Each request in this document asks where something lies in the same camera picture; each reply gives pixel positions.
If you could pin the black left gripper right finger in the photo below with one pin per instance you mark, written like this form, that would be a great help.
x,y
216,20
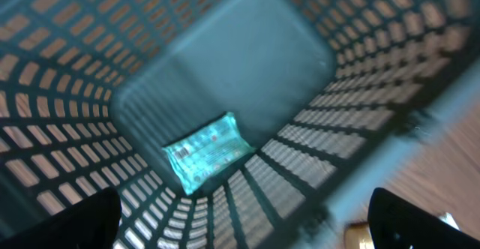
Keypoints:
x,y
395,223

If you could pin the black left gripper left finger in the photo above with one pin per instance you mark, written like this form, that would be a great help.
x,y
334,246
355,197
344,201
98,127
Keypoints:
x,y
90,223

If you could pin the white tube gold cap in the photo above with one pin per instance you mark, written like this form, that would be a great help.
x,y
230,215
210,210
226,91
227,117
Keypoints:
x,y
358,235

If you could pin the teal wet wipes pack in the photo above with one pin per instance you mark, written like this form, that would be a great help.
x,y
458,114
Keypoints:
x,y
206,152

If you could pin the grey plastic mesh basket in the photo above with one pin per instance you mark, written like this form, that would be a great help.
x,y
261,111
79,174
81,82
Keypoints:
x,y
332,95

